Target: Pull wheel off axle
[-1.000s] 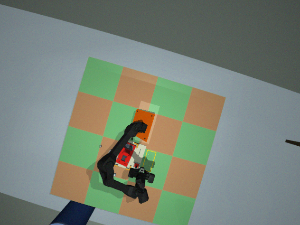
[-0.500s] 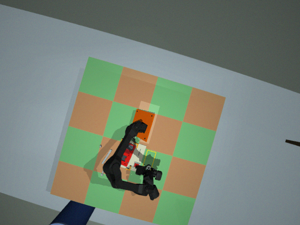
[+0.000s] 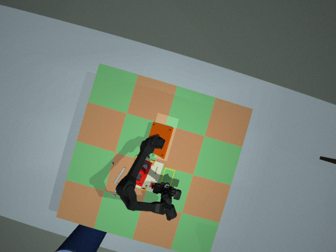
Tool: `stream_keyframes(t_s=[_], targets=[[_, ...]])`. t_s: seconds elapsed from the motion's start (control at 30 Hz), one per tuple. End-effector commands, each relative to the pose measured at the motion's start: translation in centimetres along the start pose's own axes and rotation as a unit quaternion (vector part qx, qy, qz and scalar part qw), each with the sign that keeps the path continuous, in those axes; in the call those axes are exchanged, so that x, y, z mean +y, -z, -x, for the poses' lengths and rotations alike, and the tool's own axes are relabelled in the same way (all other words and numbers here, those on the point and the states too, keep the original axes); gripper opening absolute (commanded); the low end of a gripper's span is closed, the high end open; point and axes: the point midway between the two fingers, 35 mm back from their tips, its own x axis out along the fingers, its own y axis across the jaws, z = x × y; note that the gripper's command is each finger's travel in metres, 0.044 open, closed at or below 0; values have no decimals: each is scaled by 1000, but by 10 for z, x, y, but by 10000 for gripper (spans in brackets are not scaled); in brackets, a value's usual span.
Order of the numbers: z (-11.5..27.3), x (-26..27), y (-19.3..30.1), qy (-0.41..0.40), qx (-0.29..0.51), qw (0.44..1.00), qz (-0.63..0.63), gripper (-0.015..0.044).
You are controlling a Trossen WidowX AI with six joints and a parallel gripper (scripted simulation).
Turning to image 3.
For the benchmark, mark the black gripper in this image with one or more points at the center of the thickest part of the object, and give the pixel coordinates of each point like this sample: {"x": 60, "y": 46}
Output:
{"x": 159, "y": 188}

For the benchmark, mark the red toy car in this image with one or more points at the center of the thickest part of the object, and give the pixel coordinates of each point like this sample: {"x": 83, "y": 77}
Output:
{"x": 143, "y": 173}

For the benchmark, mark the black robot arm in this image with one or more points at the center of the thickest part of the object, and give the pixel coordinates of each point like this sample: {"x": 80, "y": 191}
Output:
{"x": 126, "y": 187}

